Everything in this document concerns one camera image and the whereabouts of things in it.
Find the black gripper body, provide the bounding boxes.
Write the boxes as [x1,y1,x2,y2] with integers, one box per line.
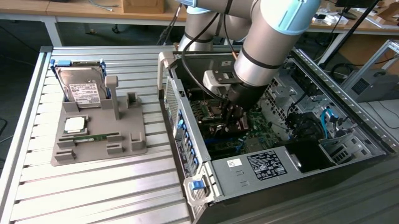
[227,82,269,112]

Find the black graphics card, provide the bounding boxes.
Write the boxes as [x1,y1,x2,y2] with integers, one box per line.
[204,113,251,140]

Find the CPU socket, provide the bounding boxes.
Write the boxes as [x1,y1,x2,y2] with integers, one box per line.
[205,101,227,117]

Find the black RAM slots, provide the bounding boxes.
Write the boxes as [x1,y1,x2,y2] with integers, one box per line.
[199,118,224,128]

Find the green motherboard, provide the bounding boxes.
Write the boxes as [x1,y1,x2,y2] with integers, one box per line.
[189,91,283,161]

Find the silver chipset heatsink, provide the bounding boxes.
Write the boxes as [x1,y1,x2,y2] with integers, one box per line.
[245,137,268,152]

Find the metal drive cage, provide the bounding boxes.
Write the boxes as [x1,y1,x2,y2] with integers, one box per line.
[260,59,328,128]

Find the gray power supply unit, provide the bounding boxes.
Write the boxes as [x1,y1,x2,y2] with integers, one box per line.
[211,146,303,196]

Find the black plastic shroud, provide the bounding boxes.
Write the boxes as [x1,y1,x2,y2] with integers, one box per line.
[285,140,337,174]

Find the open black PC case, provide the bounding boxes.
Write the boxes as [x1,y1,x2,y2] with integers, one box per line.
[156,48,395,224]

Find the gray disk bay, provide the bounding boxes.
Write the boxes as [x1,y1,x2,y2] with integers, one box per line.
[319,132,387,165]

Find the gray parts rack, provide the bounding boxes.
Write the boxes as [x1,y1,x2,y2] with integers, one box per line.
[50,74,148,167]

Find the gray computer tower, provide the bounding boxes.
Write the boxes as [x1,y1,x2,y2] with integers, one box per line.
[341,69,399,103]

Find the black slanted pole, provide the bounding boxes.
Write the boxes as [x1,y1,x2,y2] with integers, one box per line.
[316,0,383,70]

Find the white flat box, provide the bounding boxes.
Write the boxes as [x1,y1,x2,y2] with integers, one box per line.
[323,15,348,26]

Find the green RAM stick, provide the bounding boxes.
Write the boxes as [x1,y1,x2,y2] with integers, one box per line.
[57,132,120,142]

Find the hard disk in blue caddy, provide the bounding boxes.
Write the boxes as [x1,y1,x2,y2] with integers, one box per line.
[49,59,113,109]

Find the silver CPU chip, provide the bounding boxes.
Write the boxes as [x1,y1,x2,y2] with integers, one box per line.
[62,116,88,135]

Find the brown cardboard box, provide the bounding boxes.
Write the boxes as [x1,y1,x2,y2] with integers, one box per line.
[121,0,165,14]

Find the black monitor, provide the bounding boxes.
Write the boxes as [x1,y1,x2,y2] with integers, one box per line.
[335,0,384,20]

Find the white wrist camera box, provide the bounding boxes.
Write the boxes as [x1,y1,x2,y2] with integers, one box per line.
[201,70,243,94]

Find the black power wire bundle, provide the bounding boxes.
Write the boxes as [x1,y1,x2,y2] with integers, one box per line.
[285,112,327,142]

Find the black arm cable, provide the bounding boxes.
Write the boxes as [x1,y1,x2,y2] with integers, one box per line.
[155,0,235,101]

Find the blue SATA wire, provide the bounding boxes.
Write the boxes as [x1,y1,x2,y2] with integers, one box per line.
[320,106,340,140]

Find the black coiled cable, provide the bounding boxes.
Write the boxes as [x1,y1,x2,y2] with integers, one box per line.
[329,63,355,81]

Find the aluminium profile frame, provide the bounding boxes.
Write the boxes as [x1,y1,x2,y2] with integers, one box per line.
[363,39,399,77]

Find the wooden desk white frame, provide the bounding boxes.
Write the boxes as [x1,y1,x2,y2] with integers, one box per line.
[304,0,399,68]
[0,0,188,47]

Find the gray cable on desk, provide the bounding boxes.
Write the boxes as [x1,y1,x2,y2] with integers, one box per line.
[88,0,121,11]

